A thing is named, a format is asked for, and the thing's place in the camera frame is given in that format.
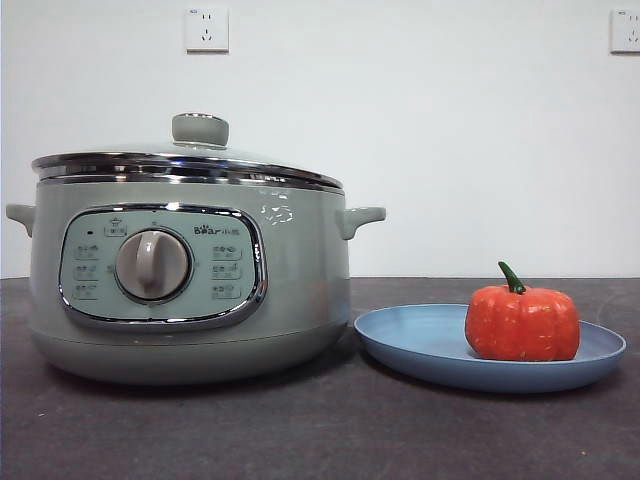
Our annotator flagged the glass lid with green knob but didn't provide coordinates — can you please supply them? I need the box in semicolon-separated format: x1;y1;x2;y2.
30;112;347;192

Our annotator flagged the orange toy pumpkin green stem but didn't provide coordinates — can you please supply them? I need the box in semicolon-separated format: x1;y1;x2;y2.
464;260;583;362

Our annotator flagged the pale green electric steamer pot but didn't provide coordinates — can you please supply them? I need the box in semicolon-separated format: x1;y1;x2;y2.
4;174;388;386

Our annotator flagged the blue round plate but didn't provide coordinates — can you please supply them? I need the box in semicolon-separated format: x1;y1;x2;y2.
353;302;628;394

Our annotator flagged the white wall socket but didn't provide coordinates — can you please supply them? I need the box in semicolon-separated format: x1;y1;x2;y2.
608;8;640;55
185;6;230;54

